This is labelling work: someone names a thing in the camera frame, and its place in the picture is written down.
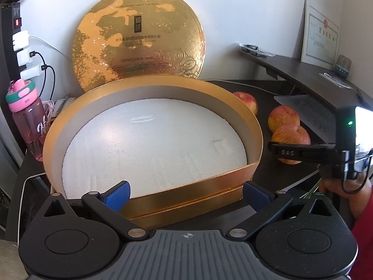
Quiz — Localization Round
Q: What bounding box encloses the red yellow apple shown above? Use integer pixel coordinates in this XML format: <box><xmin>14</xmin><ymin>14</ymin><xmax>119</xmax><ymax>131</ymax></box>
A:
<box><xmin>233</xmin><ymin>92</ymin><xmax>258</xmax><ymax>116</ymax></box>

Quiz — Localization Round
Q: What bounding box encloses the gold round box lid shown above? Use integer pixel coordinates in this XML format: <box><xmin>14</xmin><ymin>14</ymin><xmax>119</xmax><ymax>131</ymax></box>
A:
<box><xmin>72</xmin><ymin>0</ymin><xmax>205</xmax><ymax>92</ymax></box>

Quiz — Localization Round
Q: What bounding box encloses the person right hand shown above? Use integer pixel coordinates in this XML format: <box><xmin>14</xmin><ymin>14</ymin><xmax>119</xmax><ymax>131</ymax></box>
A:
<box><xmin>319</xmin><ymin>173</ymin><xmax>372</xmax><ymax>220</ymax></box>

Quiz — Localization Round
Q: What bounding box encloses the white paper sheet stack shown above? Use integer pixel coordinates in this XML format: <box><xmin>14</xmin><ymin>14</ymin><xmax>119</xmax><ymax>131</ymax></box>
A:
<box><xmin>274</xmin><ymin>94</ymin><xmax>336</xmax><ymax>144</ymax></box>

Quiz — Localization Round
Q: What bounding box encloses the smartphone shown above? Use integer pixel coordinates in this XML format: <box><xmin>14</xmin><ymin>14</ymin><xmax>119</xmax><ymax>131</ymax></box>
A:
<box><xmin>17</xmin><ymin>173</ymin><xmax>51</xmax><ymax>246</ymax></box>

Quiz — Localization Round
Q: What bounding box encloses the plastic bag on shelf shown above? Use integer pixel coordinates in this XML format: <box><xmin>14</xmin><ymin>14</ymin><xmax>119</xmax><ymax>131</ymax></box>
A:
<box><xmin>319</xmin><ymin>72</ymin><xmax>352</xmax><ymax>89</ymax></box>

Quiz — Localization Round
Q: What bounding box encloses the dark raised desk shelf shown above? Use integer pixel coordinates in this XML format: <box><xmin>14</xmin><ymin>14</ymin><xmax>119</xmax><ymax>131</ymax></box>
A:
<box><xmin>239</xmin><ymin>50</ymin><xmax>372</xmax><ymax>111</ymax></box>

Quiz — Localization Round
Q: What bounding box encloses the gold round gift box base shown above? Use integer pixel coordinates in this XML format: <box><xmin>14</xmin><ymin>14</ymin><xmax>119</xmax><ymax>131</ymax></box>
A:
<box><xmin>43</xmin><ymin>75</ymin><xmax>264</xmax><ymax>229</ymax></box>

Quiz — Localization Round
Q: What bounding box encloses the small blue grey device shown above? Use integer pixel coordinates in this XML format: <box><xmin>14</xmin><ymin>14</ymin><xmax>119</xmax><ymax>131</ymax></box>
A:
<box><xmin>335</xmin><ymin>54</ymin><xmax>352</xmax><ymax>79</ymax></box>

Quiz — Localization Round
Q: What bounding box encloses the spiral notebook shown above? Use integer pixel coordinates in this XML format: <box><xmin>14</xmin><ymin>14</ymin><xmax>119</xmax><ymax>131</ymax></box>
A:
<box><xmin>52</xmin><ymin>96</ymin><xmax>76</xmax><ymax>116</ymax></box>

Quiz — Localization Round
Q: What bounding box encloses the pink water bottle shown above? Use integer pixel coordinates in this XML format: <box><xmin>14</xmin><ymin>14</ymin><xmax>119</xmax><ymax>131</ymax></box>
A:
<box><xmin>6</xmin><ymin>78</ymin><xmax>49</xmax><ymax>162</ymax></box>

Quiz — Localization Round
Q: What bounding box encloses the framed certificate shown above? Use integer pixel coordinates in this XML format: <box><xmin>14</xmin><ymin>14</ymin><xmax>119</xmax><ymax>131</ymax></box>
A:
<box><xmin>301</xmin><ymin>0</ymin><xmax>339</xmax><ymax>70</ymax></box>

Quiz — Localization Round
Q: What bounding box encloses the white charger bottom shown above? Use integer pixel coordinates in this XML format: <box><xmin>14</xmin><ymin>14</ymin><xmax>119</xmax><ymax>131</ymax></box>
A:
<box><xmin>20</xmin><ymin>64</ymin><xmax>42</xmax><ymax>80</ymax></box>

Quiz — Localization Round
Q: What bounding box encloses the white charger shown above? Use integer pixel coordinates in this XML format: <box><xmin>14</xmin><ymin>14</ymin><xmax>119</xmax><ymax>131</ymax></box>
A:
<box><xmin>17</xmin><ymin>47</ymin><xmax>32</xmax><ymax>67</ymax></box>
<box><xmin>20</xmin><ymin>64</ymin><xmax>42</xmax><ymax>80</ymax></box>
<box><xmin>12</xmin><ymin>30</ymin><xmax>30</xmax><ymax>52</ymax></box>

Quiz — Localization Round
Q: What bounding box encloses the white charger middle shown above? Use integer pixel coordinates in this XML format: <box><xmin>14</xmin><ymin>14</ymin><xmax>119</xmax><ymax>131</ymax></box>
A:
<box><xmin>17</xmin><ymin>47</ymin><xmax>32</xmax><ymax>67</ymax></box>

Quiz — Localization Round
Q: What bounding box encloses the white charger top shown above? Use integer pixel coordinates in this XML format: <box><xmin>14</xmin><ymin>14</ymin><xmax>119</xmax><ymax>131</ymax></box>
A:
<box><xmin>12</xmin><ymin>30</ymin><xmax>30</xmax><ymax>52</ymax></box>

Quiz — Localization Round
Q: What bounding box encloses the black power strip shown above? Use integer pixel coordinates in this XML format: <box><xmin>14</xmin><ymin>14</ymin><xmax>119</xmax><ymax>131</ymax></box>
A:
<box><xmin>1</xmin><ymin>3</ymin><xmax>26</xmax><ymax>82</ymax></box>

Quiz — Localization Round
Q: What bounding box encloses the black charger cable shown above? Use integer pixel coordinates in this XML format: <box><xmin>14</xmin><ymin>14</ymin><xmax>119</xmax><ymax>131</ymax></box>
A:
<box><xmin>41</xmin><ymin>64</ymin><xmax>56</xmax><ymax>101</ymax></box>
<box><xmin>28</xmin><ymin>50</ymin><xmax>48</xmax><ymax>97</ymax></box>

